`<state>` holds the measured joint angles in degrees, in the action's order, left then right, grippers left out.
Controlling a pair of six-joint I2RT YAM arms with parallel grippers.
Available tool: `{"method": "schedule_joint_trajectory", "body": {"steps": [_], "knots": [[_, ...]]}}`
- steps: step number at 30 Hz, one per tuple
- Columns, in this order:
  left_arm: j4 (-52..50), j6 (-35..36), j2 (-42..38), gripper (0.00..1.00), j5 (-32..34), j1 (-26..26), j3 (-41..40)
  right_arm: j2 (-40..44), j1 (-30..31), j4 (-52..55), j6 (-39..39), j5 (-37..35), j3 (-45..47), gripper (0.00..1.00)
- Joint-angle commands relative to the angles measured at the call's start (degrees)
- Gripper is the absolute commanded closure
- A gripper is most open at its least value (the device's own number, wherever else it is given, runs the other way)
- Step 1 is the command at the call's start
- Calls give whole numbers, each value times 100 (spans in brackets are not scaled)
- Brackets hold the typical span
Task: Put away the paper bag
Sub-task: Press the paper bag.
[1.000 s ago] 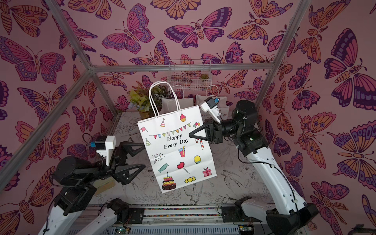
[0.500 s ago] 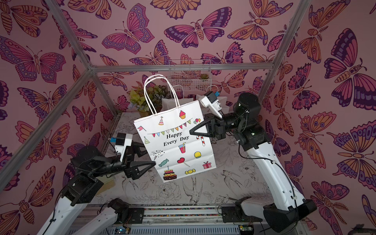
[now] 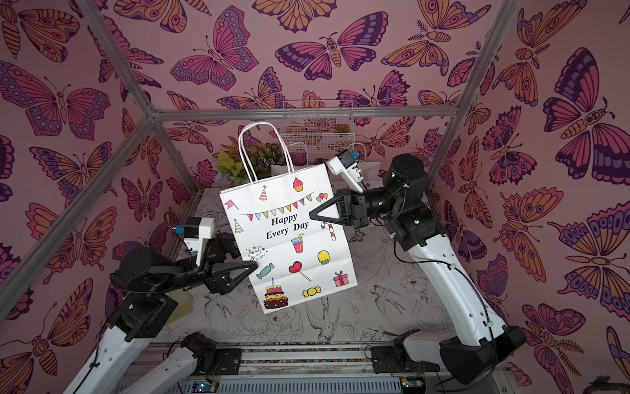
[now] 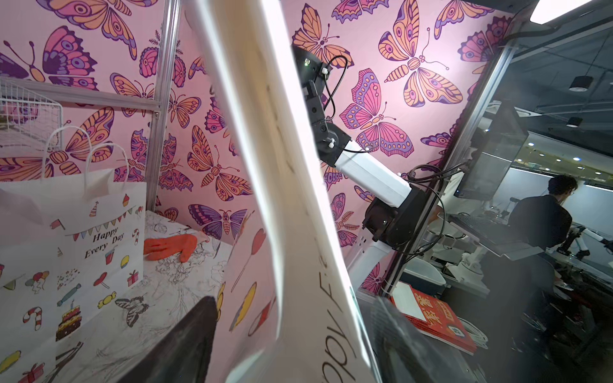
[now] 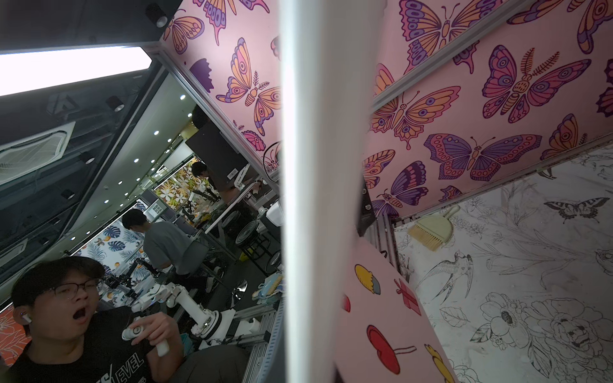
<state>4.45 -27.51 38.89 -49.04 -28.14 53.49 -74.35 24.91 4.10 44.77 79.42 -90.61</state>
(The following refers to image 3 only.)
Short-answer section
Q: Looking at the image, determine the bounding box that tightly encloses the white wire wall basket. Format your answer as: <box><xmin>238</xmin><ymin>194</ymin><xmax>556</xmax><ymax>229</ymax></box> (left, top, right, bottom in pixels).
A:
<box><xmin>278</xmin><ymin>98</ymin><xmax>355</xmax><ymax>159</ymax></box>

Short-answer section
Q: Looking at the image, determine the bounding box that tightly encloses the white party paper bag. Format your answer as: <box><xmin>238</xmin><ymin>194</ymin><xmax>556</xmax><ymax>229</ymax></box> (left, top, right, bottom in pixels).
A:
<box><xmin>218</xmin><ymin>121</ymin><xmax>359</xmax><ymax>315</ymax></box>

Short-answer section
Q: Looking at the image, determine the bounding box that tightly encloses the aluminium frame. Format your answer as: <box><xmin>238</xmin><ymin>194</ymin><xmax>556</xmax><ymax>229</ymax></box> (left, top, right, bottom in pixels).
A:
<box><xmin>0</xmin><ymin>0</ymin><xmax>523</xmax><ymax>394</ymax></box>

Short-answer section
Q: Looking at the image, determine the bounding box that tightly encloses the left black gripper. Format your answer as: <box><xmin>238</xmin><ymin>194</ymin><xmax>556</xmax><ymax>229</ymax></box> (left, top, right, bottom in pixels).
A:
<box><xmin>157</xmin><ymin>235</ymin><xmax>257</xmax><ymax>299</ymax></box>

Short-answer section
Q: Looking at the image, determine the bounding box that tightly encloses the small succulent in basket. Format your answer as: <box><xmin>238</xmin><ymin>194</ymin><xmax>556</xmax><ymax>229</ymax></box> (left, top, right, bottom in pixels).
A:
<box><xmin>335</xmin><ymin>124</ymin><xmax>350</xmax><ymax>134</ymax></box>

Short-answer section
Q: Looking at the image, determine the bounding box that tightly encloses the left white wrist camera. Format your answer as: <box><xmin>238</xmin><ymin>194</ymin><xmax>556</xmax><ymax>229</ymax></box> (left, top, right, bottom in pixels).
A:
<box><xmin>175</xmin><ymin>217</ymin><xmax>215</xmax><ymax>268</ymax></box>

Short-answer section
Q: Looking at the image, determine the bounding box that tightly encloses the back right white paper bag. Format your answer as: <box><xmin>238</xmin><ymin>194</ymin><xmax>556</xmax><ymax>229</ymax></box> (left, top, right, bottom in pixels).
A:
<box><xmin>347</xmin><ymin>142</ymin><xmax>383</xmax><ymax>189</ymax></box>

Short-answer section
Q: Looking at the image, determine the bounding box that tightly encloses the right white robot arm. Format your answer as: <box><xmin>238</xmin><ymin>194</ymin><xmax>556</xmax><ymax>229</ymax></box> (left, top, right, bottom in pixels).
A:
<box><xmin>309</xmin><ymin>150</ymin><xmax>525</xmax><ymax>391</ymax></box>

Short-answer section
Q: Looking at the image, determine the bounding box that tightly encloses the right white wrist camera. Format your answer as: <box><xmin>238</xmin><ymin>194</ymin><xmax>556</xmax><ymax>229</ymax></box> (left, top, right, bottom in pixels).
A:
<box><xmin>326</xmin><ymin>149</ymin><xmax>364</xmax><ymax>193</ymax></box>

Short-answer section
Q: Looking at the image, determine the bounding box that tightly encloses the potted green plant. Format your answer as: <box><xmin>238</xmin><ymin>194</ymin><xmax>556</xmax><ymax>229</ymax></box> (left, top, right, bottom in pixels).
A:
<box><xmin>214</xmin><ymin>143</ymin><xmax>286</xmax><ymax>186</ymax></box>

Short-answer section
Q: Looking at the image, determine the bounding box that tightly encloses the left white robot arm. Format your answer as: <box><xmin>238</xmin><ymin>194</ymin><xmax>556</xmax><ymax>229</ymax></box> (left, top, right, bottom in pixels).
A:
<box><xmin>65</xmin><ymin>233</ymin><xmax>259</xmax><ymax>393</ymax></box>

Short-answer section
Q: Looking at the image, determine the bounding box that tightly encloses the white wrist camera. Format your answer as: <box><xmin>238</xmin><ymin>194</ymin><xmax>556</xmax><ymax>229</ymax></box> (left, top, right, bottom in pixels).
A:
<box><xmin>326</xmin><ymin>149</ymin><xmax>364</xmax><ymax>193</ymax></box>
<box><xmin>175</xmin><ymin>217</ymin><xmax>215</xmax><ymax>268</ymax></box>

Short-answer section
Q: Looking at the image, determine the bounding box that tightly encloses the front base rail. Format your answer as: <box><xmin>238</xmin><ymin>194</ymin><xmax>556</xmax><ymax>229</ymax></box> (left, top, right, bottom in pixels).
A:
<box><xmin>112</xmin><ymin>342</ymin><xmax>493</xmax><ymax>394</ymax></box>

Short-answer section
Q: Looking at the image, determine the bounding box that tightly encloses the back left white paper bag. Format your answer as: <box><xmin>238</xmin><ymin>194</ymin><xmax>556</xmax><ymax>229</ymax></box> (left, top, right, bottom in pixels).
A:
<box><xmin>271</xmin><ymin>142</ymin><xmax>313</xmax><ymax>177</ymax></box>

